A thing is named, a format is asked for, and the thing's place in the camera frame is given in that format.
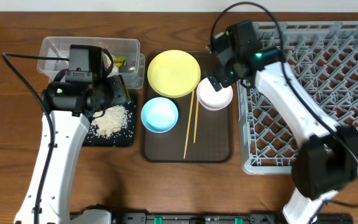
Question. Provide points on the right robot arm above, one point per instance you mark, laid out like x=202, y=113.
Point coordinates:
x=327, y=155

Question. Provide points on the rice food scraps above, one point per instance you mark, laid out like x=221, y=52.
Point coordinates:
x=106, y=124

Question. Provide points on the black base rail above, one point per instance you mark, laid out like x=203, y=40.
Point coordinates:
x=197, y=218

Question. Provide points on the brown serving tray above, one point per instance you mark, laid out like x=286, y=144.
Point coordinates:
x=214, y=139

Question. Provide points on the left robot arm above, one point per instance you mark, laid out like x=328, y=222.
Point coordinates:
x=71, y=106

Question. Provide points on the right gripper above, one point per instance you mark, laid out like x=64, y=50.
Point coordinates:
x=220, y=71

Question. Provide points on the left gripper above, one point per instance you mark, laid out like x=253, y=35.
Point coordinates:
x=117, y=90

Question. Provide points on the green snack wrapper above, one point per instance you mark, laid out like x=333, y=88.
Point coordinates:
x=118, y=61

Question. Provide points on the light blue bowl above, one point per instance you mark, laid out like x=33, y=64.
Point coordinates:
x=159, y=115

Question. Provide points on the clear plastic bin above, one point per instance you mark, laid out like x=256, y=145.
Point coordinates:
x=133, y=70

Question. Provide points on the yellow plate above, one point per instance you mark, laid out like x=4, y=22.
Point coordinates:
x=173, y=73

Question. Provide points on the long wooden chopstick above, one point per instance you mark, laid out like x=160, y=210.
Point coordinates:
x=189, y=124

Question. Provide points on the white tissue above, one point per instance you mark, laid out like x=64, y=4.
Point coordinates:
x=110, y=66

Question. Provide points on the grey dishwasher rack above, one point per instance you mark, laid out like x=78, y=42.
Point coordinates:
x=324, y=59

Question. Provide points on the black plastic tray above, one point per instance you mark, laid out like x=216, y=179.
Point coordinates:
x=123, y=138

